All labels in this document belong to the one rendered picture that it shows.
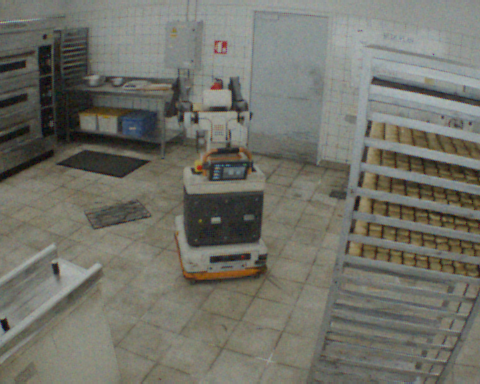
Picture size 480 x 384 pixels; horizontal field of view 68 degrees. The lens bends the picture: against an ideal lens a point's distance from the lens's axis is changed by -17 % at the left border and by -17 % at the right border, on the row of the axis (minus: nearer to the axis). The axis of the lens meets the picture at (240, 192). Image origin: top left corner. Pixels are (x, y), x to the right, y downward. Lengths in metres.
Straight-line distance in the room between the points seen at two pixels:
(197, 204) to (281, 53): 3.14
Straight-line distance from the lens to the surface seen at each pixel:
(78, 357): 1.82
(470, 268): 1.73
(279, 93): 5.63
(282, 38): 5.55
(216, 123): 3.08
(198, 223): 2.95
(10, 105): 5.40
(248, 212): 2.99
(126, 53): 6.60
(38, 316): 1.56
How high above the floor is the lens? 1.86
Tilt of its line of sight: 23 degrees down
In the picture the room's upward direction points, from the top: 3 degrees clockwise
